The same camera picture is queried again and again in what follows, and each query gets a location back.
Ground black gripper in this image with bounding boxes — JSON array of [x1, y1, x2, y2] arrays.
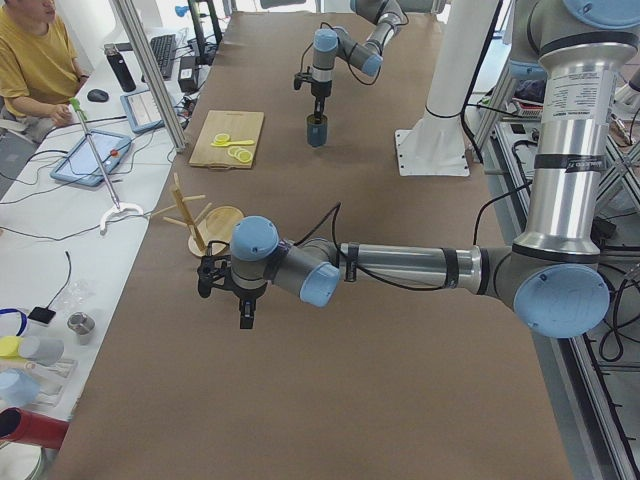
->
[[311, 80, 332, 119], [234, 285, 267, 329]]

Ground dark blue ribbed mug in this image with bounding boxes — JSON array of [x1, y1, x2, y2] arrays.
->
[[306, 114, 328, 148]]

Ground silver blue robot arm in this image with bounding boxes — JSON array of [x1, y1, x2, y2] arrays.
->
[[225, 1, 639, 338], [294, 0, 408, 126]]

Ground wooden cup storage rack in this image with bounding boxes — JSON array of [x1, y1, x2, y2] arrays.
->
[[151, 173, 245, 257]]

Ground small steel cup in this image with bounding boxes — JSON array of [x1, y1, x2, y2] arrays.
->
[[67, 312, 95, 345]]

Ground grey plastic cup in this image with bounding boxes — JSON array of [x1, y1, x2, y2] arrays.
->
[[18, 336, 64, 366]]

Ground yellow plastic cup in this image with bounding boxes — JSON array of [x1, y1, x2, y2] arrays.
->
[[0, 336, 23, 359]]

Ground yellow lemon slices group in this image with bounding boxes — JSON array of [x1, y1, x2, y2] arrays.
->
[[226, 144, 253, 164]]

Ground bamboo cutting board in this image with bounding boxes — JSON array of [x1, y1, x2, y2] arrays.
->
[[188, 110, 265, 169]]

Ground black power adapter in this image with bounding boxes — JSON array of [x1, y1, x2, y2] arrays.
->
[[178, 56, 200, 94]]

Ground metal reacher grabber stick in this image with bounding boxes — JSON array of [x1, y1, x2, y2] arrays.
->
[[69, 97, 144, 236]]

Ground black keyboard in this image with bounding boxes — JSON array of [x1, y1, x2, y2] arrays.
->
[[149, 34, 177, 80]]

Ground blue teach pendant far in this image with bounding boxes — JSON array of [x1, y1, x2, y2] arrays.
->
[[120, 89, 164, 134]]

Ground blue teach pendant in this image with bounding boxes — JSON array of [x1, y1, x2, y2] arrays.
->
[[120, 89, 164, 134], [50, 129, 132, 187]]

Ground black water bottle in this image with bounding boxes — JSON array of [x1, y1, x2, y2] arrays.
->
[[104, 44, 136, 92]]

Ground black square pad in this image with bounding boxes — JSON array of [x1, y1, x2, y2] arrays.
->
[[27, 306, 56, 325]]

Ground blue teach pendant near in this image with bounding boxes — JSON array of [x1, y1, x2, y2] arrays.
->
[[50, 129, 132, 187]]

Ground black computer mouse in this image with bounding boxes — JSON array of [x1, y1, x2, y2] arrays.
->
[[86, 89, 109, 103]]

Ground red cylinder bottle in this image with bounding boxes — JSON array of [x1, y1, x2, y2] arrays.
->
[[1, 407, 69, 450]]

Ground person in yellow shirt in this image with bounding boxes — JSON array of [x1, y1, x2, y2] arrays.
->
[[1, 1, 89, 143]]

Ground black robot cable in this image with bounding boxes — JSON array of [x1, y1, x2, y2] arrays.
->
[[294, 202, 534, 292]]

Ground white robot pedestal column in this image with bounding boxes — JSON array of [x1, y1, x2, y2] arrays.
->
[[395, 0, 502, 177]]

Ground aluminium frame post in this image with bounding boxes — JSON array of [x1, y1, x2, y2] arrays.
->
[[112, 0, 186, 153]]

